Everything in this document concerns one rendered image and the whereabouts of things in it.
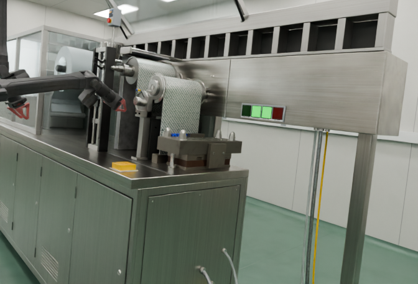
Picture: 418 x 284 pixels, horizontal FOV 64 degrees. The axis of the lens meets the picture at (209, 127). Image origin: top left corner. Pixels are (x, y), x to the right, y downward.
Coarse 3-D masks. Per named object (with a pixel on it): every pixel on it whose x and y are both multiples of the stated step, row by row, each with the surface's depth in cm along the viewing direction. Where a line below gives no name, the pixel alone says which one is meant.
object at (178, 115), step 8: (168, 104) 159; (176, 104) 162; (184, 104) 166; (192, 104) 170; (200, 104) 173; (168, 112) 160; (176, 112) 163; (184, 112) 166; (192, 112) 170; (168, 120) 160; (176, 120) 163; (184, 120) 167; (192, 120) 171; (160, 128) 158; (176, 128) 164; (184, 128) 168; (192, 128) 171
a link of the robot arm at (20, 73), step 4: (0, 68) 150; (4, 68) 151; (0, 72) 150; (4, 72) 151; (8, 72) 152; (12, 72) 155; (16, 72) 157; (20, 72) 158; (24, 72) 160; (0, 76) 152; (4, 76) 151; (16, 76) 157; (20, 76) 158; (24, 76) 159; (28, 76) 160
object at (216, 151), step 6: (210, 144) 151; (216, 144) 153; (222, 144) 156; (210, 150) 151; (216, 150) 154; (222, 150) 156; (210, 156) 152; (216, 156) 154; (222, 156) 157; (210, 162) 152; (216, 162) 155; (222, 162) 157
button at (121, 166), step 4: (112, 164) 135; (116, 164) 133; (120, 164) 132; (124, 164) 133; (128, 164) 134; (132, 164) 135; (116, 168) 132; (120, 168) 130; (124, 168) 132; (128, 168) 133; (132, 168) 134
